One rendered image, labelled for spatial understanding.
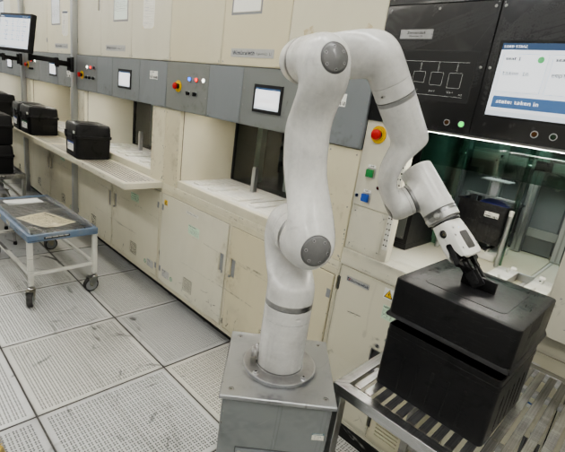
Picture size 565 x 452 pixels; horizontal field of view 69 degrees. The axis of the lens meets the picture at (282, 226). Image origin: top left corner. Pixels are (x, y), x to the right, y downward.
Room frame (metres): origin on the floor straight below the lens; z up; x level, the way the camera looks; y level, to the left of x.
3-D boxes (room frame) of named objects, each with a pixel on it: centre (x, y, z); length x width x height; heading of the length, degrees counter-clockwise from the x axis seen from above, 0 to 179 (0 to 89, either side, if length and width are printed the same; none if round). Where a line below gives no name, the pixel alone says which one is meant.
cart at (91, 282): (2.72, 1.67, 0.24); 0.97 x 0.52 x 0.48; 50
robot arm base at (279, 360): (0.94, -0.04, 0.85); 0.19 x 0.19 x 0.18
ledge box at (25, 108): (4.02, 2.48, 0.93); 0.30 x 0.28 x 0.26; 50
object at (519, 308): (0.94, -0.49, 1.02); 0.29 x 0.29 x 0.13; 47
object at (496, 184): (1.90, -0.94, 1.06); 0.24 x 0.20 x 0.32; 47
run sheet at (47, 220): (2.58, 1.56, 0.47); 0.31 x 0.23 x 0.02; 69
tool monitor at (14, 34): (3.44, 2.08, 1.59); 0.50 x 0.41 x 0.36; 137
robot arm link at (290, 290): (0.97, -0.03, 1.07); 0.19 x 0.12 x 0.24; 21
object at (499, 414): (0.94, -0.49, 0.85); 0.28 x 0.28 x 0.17; 47
